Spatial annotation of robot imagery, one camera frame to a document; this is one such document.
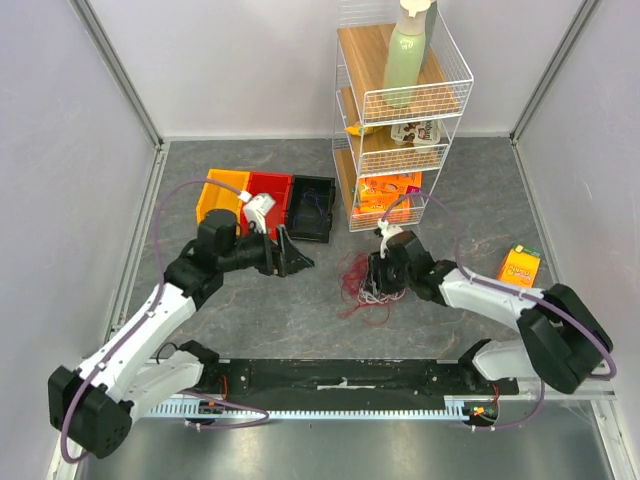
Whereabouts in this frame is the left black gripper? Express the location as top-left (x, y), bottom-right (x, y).
top-left (220, 222), bottom-right (315, 278)

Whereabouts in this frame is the white cable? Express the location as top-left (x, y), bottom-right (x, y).
top-left (355, 287), bottom-right (406, 307)

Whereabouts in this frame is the red cable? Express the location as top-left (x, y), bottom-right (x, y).
top-left (335, 251), bottom-right (394, 327)

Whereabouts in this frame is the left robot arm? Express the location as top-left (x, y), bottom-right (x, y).
top-left (47, 209), bottom-right (314, 463)

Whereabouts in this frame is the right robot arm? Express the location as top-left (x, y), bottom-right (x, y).
top-left (365, 225), bottom-right (616, 394)

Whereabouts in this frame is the black plastic bin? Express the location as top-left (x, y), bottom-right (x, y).
top-left (286, 175), bottom-right (336, 244)

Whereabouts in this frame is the red plastic bin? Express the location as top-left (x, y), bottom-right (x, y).
top-left (238, 171), bottom-right (294, 240)

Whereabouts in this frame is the orange box in rack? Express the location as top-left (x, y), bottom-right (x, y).
top-left (358, 172), bottom-right (422, 213)

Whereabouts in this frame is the yellow plastic bin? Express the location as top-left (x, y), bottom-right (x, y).
top-left (196, 169), bottom-right (250, 223)

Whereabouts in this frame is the orange snack box on table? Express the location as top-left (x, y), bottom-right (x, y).
top-left (496, 243), bottom-right (541, 288)

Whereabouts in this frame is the yellow snack bag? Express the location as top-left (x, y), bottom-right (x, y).
top-left (344, 122), bottom-right (383, 137)

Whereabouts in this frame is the white chocolate snack pack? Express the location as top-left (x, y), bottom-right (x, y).
top-left (390, 120), bottom-right (441, 146)

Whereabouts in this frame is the green bottle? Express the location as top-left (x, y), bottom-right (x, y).
top-left (382, 0), bottom-right (438, 108)

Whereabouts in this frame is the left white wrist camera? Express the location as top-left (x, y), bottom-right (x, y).
top-left (238, 190), bottom-right (276, 234)

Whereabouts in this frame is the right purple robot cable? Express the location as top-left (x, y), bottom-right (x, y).
top-left (382, 192), bottom-right (619, 381)

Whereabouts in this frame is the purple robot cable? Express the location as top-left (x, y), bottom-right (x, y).
top-left (382, 192), bottom-right (619, 381)
top-left (59, 180), bottom-right (246, 464)

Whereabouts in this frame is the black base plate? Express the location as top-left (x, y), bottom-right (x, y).
top-left (193, 358), bottom-right (519, 398)

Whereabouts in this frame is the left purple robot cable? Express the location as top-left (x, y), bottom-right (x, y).
top-left (59, 180), bottom-right (246, 464)

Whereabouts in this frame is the slotted cable duct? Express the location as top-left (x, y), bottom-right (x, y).
top-left (145, 395), bottom-right (488, 421)

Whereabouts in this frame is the white wire shelf rack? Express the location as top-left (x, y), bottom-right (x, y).
top-left (332, 1), bottom-right (474, 232)

